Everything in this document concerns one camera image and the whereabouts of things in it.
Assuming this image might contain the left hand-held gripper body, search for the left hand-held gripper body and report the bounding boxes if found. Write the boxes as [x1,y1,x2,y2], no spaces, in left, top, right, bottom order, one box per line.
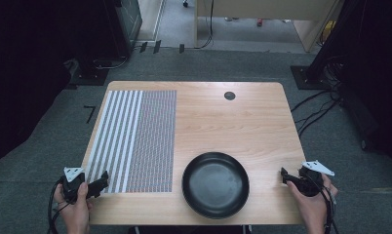
[60,166,92,205]

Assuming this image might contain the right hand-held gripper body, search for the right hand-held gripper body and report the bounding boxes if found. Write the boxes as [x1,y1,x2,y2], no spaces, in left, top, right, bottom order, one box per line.
[296,159,335,198]

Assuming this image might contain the black round plate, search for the black round plate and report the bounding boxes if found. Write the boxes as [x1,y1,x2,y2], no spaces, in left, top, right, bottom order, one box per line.
[181,151,251,219]

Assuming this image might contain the person's left hand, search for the person's left hand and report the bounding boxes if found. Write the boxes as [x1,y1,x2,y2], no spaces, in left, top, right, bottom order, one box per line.
[53,181,95,228]

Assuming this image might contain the person's right hand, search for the person's right hand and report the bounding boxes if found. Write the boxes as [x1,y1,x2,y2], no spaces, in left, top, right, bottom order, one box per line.
[286,174,339,226]

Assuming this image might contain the striped woven placemat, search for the striped woven placemat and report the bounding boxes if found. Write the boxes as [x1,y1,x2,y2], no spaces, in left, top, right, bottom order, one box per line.
[85,90,177,194]

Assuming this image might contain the black square stand base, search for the black square stand base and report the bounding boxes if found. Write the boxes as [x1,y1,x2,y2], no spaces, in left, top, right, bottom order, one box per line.
[290,64,333,91]

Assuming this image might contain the black flat stand base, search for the black flat stand base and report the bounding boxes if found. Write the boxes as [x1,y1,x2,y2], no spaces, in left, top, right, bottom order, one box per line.
[64,58,110,91]

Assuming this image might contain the black curtain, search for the black curtain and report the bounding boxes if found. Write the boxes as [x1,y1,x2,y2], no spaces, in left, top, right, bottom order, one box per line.
[0,0,120,174]
[309,0,392,167]

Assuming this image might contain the yellow thing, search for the yellow thing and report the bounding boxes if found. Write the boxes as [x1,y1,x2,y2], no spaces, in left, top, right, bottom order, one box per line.
[319,19,337,46]

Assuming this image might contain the dark glass-door cabinet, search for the dark glass-door cabinet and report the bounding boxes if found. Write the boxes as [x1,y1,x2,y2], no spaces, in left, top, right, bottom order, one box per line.
[102,0,143,60]

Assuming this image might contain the light wooden desk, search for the light wooden desk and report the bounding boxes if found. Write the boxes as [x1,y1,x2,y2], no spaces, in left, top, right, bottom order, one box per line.
[193,0,343,54]

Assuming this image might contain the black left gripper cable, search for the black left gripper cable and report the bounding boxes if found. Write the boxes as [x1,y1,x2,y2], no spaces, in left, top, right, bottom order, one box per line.
[47,175,72,234]

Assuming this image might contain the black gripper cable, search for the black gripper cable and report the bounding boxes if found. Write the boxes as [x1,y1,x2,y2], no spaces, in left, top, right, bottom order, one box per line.
[47,175,72,234]
[309,176,340,234]

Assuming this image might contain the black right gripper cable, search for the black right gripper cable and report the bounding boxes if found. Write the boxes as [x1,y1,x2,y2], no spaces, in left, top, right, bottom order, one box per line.
[309,176,340,234]

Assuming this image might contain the bundle of black floor cables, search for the bundle of black floor cables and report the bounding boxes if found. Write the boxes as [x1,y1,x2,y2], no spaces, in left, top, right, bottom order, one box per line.
[290,55,346,139]

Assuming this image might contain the black hanging cable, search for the black hanging cable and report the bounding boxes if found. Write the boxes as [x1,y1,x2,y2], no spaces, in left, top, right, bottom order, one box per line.
[194,0,216,51]

